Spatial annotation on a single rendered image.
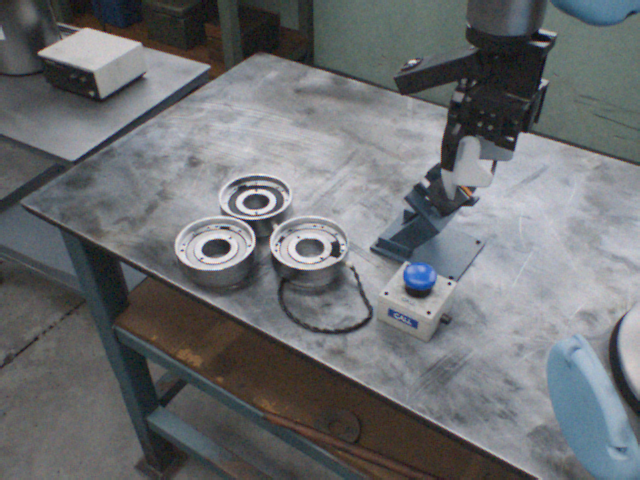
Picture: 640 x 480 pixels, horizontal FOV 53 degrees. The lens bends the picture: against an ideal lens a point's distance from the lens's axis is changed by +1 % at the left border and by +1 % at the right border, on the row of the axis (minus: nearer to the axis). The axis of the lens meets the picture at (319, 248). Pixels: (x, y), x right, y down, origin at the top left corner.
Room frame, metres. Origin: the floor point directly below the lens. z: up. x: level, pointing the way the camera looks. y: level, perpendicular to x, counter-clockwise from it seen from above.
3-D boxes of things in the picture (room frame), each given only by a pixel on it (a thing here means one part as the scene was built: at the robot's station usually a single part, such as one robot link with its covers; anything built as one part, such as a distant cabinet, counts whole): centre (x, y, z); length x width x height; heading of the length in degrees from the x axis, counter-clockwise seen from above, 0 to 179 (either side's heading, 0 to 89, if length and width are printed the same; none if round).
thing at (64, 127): (1.40, 0.65, 0.34); 0.67 x 0.46 x 0.68; 60
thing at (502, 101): (0.62, -0.19, 1.07); 0.09 x 0.08 x 0.12; 55
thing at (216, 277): (0.62, 0.14, 0.82); 0.10 x 0.10 x 0.04
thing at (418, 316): (0.53, -0.12, 0.82); 0.08 x 0.07 x 0.05; 56
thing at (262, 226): (0.72, 0.09, 0.82); 0.10 x 0.10 x 0.04
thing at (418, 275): (0.53, -0.12, 0.85); 0.04 x 0.04 x 0.05
